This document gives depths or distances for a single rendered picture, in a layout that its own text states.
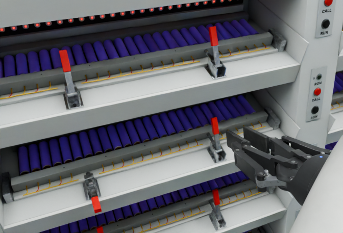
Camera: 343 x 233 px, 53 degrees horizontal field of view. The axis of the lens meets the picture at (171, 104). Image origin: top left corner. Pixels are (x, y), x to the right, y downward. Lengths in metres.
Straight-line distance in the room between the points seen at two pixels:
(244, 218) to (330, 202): 0.71
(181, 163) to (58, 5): 0.39
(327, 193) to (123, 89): 0.47
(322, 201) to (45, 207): 0.57
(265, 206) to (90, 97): 0.53
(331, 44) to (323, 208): 0.62
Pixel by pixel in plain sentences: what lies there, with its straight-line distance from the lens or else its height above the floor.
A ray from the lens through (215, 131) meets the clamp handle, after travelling 0.72.
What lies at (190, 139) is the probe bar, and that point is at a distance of 0.75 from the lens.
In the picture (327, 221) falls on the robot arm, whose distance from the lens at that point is 0.18.
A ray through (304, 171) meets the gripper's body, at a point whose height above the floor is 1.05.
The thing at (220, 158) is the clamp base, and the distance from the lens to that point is 0.74.
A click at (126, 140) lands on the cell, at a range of 0.73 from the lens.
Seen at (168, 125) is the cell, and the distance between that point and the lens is 0.77.
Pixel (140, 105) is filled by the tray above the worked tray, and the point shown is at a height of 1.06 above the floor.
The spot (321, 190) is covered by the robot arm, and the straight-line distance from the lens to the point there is 0.19.
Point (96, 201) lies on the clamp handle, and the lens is 0.63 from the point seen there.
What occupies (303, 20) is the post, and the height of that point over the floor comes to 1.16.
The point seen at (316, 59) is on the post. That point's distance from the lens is 0.77.
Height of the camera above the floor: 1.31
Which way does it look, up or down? 25 degrees down
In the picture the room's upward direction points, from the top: 4 degrees counter-clockwise
